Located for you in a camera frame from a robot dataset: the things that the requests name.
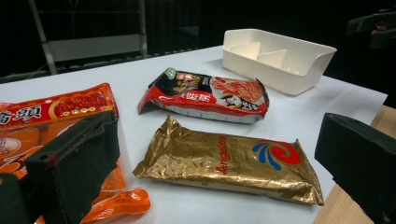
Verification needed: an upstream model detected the gold foil packet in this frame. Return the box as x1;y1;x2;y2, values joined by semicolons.
133;114;325;206

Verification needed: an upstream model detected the white table mat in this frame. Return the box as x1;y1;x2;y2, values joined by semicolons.
0;45;389;224

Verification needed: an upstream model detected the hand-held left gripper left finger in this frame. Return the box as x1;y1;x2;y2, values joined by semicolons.
24;110;121;224

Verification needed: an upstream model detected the orange snack packet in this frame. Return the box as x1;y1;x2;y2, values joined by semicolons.
0;82;152;224

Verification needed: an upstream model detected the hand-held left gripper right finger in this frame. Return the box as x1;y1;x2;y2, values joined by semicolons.
314;112;396;224

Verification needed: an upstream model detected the white plastic storage box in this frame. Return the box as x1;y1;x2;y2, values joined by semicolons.
221;28;338;96

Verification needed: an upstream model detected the red and black seasoning packet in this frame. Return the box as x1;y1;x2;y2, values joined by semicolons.
137;66;271;125

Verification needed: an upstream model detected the grey metal stand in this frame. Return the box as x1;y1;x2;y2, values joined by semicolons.
27;0;149;76

